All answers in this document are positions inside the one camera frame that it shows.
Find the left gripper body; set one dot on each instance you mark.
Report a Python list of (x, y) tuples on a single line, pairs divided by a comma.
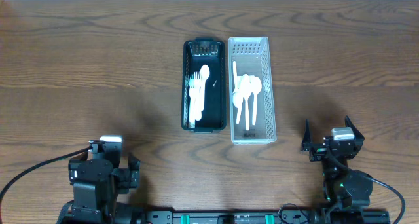
[(131, 175)]

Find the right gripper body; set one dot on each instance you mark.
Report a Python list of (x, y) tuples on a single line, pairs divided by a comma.
[(323, 149)]

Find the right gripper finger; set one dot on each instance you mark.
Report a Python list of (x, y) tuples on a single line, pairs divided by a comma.
[(357, 134), (307, 135)]

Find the white plastic spoon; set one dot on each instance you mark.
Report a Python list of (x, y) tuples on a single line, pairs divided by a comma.
[(238, 114), (237, 98), (204, 75), (256, 87), (245, 92)]

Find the white plastic fork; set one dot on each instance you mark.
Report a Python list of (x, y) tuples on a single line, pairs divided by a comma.
[(193, 101), (197, 84)]

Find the clear perforated plastic basket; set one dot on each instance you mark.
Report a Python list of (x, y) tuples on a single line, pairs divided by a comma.
[(252, 56)]

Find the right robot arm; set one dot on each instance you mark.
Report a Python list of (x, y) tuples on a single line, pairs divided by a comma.
[(346, 191)]

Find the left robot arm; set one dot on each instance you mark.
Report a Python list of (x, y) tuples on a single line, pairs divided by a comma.
[(97, 203)]

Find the black plastic basket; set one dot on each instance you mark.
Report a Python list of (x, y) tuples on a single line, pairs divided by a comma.
[(196, 53)]

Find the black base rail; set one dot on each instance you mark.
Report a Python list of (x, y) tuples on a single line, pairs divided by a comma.
[(291, 216)]

